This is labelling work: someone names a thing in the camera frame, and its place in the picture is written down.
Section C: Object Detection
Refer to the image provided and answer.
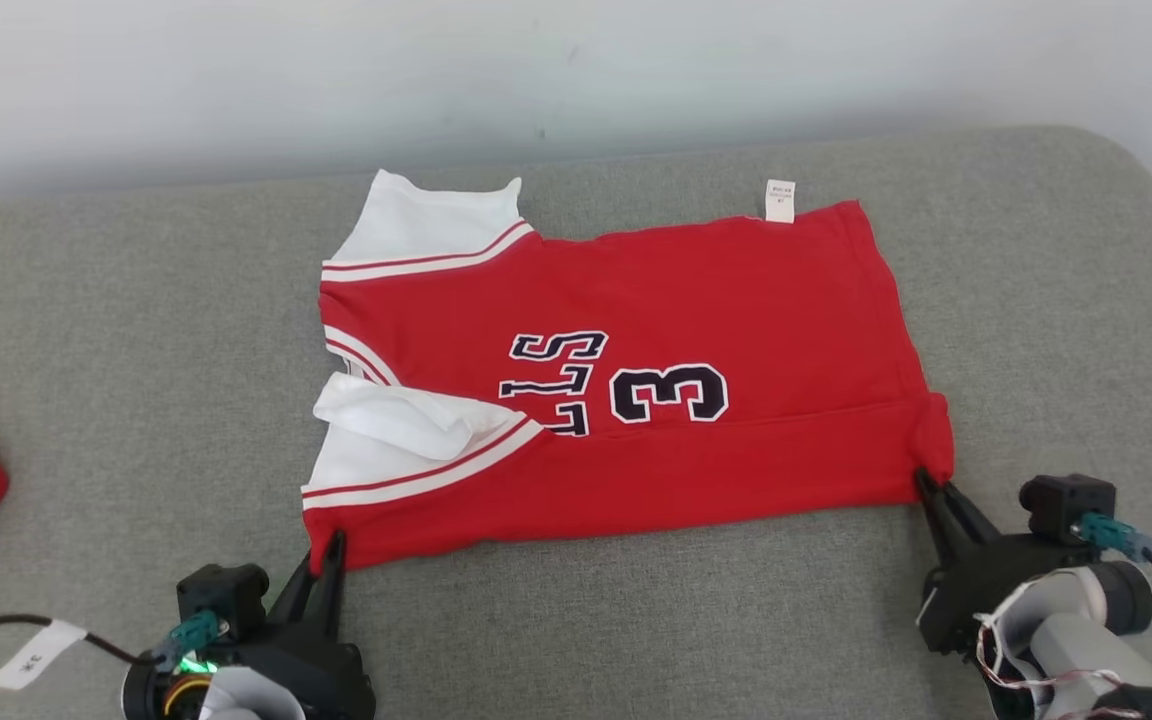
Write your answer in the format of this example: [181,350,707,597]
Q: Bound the teal-plug left camera cable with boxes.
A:
[0,612,229,673]

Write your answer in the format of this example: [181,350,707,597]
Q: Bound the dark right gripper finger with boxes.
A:
[936,482,1003,549]
[914,468,963,567]

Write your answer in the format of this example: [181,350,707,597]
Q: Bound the teal-plug right camera cable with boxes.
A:
[1076,512,1152,651]

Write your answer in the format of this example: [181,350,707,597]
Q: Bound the teal-plug camera cable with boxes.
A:
[1076,512,1152,651]
[0,612,229,673]

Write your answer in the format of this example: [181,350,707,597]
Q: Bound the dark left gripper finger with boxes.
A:
[271,560,322,627]
[311,530,348,641]

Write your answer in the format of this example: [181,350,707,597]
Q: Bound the red number 3 jersey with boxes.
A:
[301,168,955,573]

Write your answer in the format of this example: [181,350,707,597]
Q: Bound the thin red white wire bundle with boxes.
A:
[974,610,1132,720]

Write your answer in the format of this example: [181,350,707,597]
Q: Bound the white cable label tag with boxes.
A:
[0,620,87,691]

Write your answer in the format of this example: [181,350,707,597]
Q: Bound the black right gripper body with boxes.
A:
[919,535,1097,656]

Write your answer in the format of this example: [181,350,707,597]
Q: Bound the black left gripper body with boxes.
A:
[221,622,377,720]

